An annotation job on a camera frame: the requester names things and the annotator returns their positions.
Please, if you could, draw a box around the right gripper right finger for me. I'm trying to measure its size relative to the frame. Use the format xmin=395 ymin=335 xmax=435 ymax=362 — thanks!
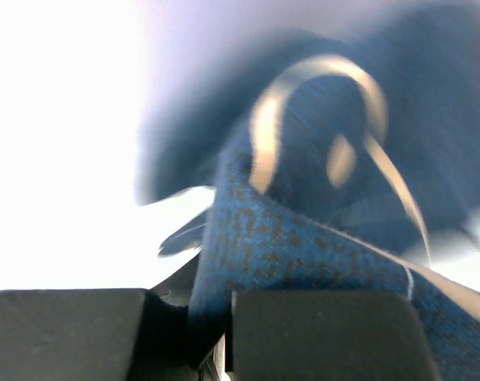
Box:
xmin=232 ymin=291 xmax=440 ymax=381

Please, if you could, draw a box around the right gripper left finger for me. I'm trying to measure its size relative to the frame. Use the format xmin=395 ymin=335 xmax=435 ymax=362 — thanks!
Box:
xmin=0 ymin=289 xmax=146 ymax=381

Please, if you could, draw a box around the blue whale cloth placemat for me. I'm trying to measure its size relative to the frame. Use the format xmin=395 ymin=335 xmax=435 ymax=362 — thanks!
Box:
xmin=134 ymin=3 xmax=480 ymax=381

